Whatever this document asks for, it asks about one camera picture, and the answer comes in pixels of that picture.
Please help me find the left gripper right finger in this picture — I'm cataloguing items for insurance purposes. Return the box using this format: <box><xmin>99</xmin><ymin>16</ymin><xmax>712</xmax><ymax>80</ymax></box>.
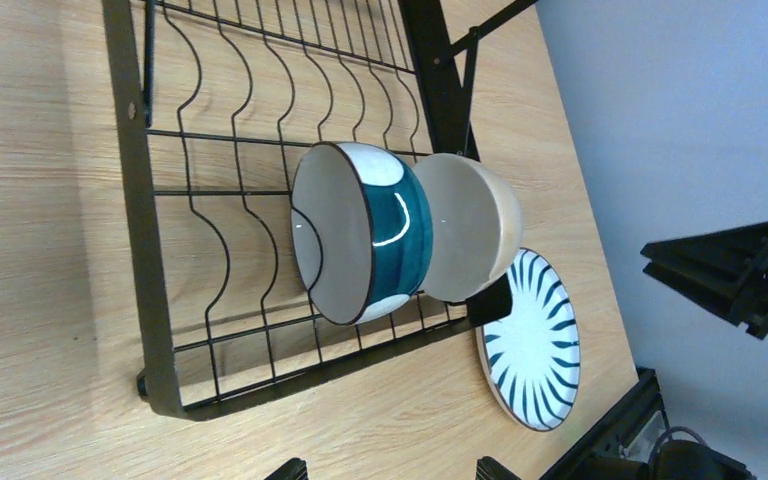
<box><xmin>475</xmin><ymin>456</ymin><xmax>521</xmax><ymax>480</ymax></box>

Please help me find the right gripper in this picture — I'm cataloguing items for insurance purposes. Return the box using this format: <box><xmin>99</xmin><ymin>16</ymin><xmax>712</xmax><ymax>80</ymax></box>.
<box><xmin>641</xmin><ymin>221</ymin><xmax>768</xmax><ymax>339</ymax></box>

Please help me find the blue striped white plate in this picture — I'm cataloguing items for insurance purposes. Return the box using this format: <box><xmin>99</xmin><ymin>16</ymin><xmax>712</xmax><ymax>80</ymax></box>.
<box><xmin>476</xmin><ymin>248</ymin><xmax>581</xmax><ymax>432</ymax></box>

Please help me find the white ceramic bowl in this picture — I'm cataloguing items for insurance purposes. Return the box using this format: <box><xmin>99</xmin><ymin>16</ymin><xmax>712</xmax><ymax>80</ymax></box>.
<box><xmin>413</xmin><ymin>153</ymin><xmax>524</xmax><ymax>303</ymax></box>

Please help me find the small blue rimmed bowl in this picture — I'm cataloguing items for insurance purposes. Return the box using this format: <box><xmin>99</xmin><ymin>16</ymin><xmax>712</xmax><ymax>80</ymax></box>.
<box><xmin>290</xmin><ymin>141</ymin><xmax>433</xmax><ymax>326</ymax></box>

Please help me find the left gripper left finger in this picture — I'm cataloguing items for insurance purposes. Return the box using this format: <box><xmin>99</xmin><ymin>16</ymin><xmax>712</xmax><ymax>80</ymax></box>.
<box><xmin>265</xmin><ymin>457</ymin><xmax>309</xmax><ymax>480</ymax></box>

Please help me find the black frame front rail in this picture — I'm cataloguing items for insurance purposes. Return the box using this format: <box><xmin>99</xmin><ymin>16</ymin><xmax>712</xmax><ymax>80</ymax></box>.
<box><xmin>543</xmin><ymin>368</ymin><xmax>669</xmax><ymax>479</ymax></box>

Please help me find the black wire dish rack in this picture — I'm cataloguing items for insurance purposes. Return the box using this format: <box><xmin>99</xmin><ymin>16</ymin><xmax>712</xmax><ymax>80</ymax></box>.
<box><xmin>102</xmin><ymin>1</ymin><xmax>527</xmax><ymax>421</ymax></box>

